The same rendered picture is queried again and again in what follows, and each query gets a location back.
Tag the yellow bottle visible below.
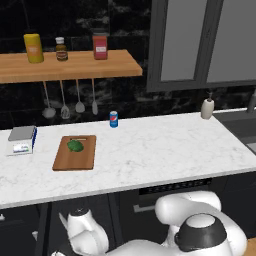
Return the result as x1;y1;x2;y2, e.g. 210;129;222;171
23;32;45;64

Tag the white soap dispenser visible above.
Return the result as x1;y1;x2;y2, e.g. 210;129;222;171
200;91;216;120

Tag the green broccoli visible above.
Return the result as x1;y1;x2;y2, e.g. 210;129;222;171
66;139;86;154

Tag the hanging silver slotted spoon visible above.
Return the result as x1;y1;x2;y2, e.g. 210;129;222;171
58;79;72;120

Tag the blue soda can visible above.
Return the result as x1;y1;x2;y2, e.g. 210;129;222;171
109;110;120;129

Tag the hanging silver ladle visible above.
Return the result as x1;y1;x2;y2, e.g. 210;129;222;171
41;81;57;120

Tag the grey dishwasher handle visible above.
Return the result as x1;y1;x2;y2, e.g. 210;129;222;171
133;203;158;214

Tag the hanging silver spatula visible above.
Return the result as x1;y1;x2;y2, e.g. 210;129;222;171
90;78;100;116

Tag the grey framed window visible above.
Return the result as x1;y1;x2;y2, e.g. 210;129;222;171
146;0;256;94

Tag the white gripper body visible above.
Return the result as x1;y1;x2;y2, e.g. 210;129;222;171
58;212;70;235

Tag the black cupboard door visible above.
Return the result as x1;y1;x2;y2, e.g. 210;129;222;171
213;171;256;239
49;192;116;249
0;203;45;256

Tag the dark grey sink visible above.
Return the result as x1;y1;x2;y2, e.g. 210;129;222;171
213;109;256;155

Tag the wooden cutting board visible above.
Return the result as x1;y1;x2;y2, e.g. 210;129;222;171
51;134;98;172

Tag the black dishwasher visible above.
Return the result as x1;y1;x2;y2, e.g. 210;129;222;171
117;177;215;245

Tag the wooden wall shelf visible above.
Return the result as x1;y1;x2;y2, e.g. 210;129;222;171
0;49;144;85

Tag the grey sink tap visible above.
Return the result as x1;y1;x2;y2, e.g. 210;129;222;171
246;92;256;115

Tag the white kitchen scale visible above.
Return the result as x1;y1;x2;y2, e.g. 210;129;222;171
6;125;39;157

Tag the small brown bottle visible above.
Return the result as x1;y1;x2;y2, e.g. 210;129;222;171
54;36;69;62

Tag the red jar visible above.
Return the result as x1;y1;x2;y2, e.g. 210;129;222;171
91;31;109;61

